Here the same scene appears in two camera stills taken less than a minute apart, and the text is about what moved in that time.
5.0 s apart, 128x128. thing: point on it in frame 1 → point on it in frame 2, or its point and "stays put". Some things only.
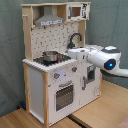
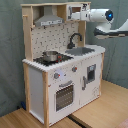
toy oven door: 64,97 stays put
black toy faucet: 72,45 stays put
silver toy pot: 50,55 stays put
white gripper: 81,54 → 84,15
